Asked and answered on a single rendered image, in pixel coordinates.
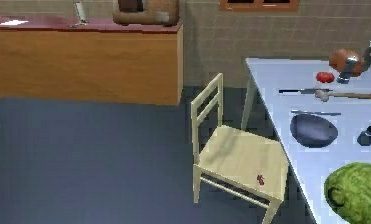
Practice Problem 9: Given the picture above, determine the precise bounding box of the green lettuce head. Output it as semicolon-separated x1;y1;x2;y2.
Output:
323;161;371;224

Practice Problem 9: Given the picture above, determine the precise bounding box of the dark pepper shaker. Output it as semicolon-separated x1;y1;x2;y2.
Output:
356;125;371;147

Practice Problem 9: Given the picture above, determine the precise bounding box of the brown framed window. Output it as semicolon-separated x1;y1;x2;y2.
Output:
218;0;301;13

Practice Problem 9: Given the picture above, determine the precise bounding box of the thin grey utensil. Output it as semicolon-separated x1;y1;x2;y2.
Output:
290;109;342;117

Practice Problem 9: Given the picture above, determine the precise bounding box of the black handled knife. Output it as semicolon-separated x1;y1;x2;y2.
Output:
278;87;332;96

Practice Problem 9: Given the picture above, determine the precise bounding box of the pale wooden chair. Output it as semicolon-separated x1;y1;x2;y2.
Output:
190;72;290;224

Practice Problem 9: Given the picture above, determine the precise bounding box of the dark blue bowl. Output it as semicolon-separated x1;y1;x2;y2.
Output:
289;113;339;149

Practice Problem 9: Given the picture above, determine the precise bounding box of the silver sink faucet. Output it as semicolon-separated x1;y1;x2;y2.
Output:
68;0;90;29

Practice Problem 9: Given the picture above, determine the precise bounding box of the red tomato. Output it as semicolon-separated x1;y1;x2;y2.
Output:
315;71;336;84

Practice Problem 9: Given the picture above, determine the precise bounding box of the copper kettle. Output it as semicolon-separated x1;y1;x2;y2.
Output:
328;48;367;84

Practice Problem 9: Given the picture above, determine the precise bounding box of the pale blue table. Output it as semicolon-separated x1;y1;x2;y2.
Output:
240;57;371;224

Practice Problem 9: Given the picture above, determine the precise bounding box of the wooden counter with maroon top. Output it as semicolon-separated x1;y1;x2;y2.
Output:
0;15;185;107

